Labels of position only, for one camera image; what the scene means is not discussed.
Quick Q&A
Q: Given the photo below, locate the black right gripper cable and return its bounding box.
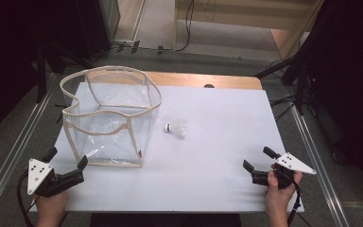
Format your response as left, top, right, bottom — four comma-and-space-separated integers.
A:
285, 182, 303, 227

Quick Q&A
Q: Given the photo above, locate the wooden table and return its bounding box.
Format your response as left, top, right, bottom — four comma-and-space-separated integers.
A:
144, 71, 264, 91

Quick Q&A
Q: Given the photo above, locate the person's left hand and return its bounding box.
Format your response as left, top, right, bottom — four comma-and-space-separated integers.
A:
32, 189, 70, 219

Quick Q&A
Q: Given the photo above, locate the black hanging cable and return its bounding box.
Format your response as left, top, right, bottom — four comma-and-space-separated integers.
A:
157, 0, 196, 53

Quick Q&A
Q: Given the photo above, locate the white shuttlecock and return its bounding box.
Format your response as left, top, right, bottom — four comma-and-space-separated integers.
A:
164, 118, 188, 139

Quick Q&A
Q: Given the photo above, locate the person's right hand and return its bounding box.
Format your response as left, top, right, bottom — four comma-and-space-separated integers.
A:
264, 163, 303, 212

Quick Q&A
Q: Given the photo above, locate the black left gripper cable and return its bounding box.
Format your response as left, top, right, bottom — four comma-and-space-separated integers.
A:
16, 170, 39, 227

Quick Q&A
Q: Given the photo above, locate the dark cabinet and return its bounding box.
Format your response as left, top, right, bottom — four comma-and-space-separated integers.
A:
75, 0, 122, 61

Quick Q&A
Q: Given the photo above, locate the clear plastic bag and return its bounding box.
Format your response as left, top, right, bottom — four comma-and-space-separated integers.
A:
59, 64, 163, 169

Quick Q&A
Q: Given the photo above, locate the black metal stand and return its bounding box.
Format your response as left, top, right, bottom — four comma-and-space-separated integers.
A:
35, 41, 49, 104
254, 51, 308, 116

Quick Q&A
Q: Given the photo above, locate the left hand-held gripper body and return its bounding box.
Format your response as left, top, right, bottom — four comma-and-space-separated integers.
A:
26, 158, 85, 199

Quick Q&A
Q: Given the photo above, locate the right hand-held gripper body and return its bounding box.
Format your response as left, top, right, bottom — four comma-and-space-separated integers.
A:
251, 151, 318, 190

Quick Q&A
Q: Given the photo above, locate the white board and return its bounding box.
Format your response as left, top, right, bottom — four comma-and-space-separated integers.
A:
28, 81, 305, 214

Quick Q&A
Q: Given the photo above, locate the light wooden shelf unit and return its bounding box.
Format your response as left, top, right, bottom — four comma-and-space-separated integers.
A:
173, 0, 326, 61

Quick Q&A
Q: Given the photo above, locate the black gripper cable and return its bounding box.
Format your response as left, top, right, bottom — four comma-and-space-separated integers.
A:
16, 170, 39, 227
285, 182, 303, 227

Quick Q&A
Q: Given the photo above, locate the aluminium floor rail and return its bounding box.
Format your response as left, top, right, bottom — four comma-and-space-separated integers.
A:
290, 103, 352, 227
0, 90, 57, 219

